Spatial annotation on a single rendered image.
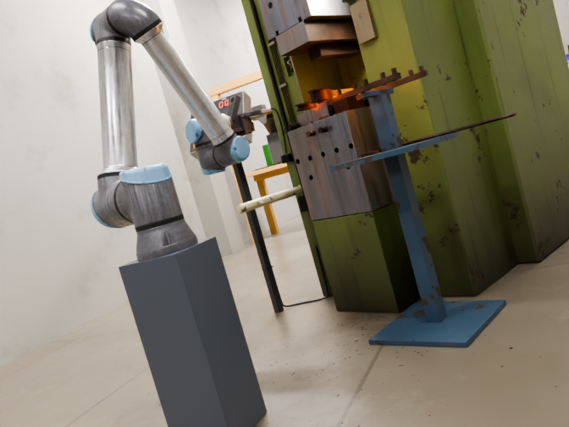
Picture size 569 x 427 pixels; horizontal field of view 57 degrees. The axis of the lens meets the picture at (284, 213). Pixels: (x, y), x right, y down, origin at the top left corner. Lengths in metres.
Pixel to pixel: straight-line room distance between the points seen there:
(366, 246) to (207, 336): 1.03
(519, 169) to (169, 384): 1.82
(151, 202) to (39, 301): 2.78
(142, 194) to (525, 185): 1.80
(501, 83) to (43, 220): 3.34
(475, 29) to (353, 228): 1.07
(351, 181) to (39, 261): 2.71
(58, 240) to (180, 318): 2.98
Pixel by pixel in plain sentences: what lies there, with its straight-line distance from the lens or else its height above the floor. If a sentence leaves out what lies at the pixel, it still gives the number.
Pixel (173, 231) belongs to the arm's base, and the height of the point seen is 0.66.
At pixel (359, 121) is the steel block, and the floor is 0.86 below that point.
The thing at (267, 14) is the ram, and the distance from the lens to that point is 2.65.
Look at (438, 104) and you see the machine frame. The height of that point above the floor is 0.83.
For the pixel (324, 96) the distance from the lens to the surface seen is 1.96.
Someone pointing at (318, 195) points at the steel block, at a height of 0.59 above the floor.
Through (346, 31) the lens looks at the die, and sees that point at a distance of 2.68.
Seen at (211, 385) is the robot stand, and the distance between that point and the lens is 1.59.
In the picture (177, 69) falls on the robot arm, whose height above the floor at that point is 1.16.
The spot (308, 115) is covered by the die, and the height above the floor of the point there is 0.96.
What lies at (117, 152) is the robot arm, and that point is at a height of 0.94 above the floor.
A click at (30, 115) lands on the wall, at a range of 4.62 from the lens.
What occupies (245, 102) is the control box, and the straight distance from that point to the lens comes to 2.76.
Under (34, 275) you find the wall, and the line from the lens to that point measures 4.26.
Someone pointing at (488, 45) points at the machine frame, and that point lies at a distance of 2.65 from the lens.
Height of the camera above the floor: 0.74
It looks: 5 degrees down
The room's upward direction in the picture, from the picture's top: 16 degrees counter-clockwise
